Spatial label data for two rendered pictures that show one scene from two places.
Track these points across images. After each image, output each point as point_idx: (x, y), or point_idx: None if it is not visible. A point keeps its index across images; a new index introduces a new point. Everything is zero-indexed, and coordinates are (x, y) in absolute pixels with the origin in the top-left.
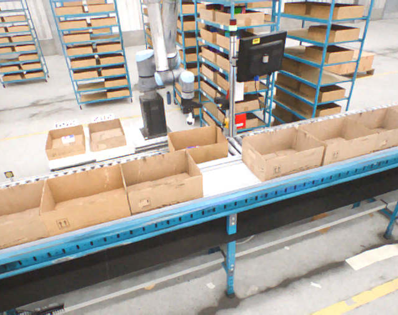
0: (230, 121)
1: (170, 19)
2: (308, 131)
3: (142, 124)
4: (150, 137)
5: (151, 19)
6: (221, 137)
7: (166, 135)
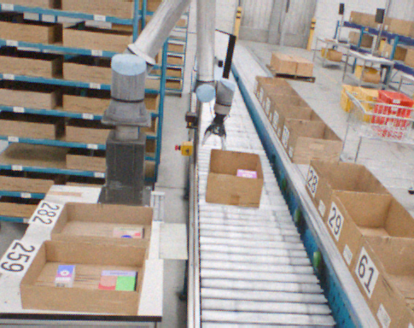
0: (198, 143)
1: (187, 7)
2: (280, 122)
3: (80, 202)
4: (148, 204)
5: (212, 7)
6: (234, 157)
7: (151, 194)
